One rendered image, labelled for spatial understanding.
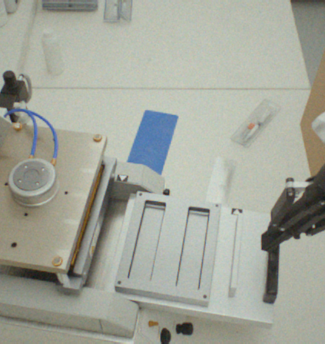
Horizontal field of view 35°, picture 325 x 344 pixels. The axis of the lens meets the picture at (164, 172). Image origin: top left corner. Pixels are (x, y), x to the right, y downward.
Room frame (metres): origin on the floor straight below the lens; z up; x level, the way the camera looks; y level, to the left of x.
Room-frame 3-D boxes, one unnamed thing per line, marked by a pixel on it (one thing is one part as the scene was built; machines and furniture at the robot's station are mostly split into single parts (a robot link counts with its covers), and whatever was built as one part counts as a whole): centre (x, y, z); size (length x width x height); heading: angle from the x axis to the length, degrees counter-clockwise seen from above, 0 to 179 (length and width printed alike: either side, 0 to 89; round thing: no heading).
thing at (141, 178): (0.61, 0.12, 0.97); 0.26 x 0.05 x 0.07; 81
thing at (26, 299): (0.34, 0.17, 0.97); 0.25 x 0.05 x 0.07; 81
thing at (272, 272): (0.42, -0.20, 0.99); 0.15 x 0.02 x 0.04; 171
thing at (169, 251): (0.45, -0.01, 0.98); 0.20 x 0.17 x 0.03; 171
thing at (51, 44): (1.16, 0.33, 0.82); 0.05 x 0.05 x 0.14
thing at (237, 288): (0.44, -0.06, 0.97); 0.30 x 0.22 x 0.08; 81
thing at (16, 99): (0.72, 0.31, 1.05); 0.15 x 0.05 x 0.15; 171
